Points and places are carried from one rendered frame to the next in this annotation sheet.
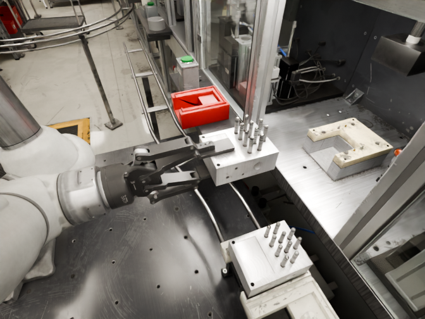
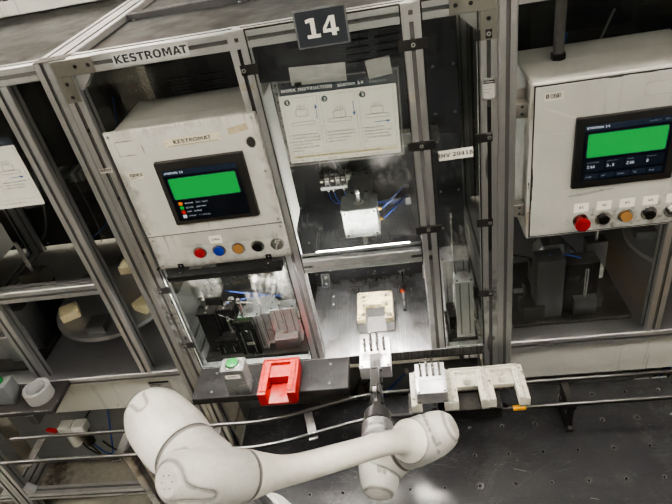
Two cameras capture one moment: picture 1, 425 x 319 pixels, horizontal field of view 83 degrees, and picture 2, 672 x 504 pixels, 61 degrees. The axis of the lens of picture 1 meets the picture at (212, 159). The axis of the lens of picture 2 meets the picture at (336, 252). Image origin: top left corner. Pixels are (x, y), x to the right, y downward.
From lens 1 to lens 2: 145 cm
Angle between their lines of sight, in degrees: 46
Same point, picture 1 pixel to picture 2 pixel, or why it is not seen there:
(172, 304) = (427, 481)
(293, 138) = (347, 334)
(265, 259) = (434, 380)
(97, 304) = not seen: outside the picture
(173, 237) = not seen: hidden behind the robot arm
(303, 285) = (450, 375)
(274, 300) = (453, 390)
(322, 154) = (372, 325)
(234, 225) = not seen: hidden behind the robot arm
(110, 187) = (385, 412)
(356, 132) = (372, 299)
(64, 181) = (377, 428)
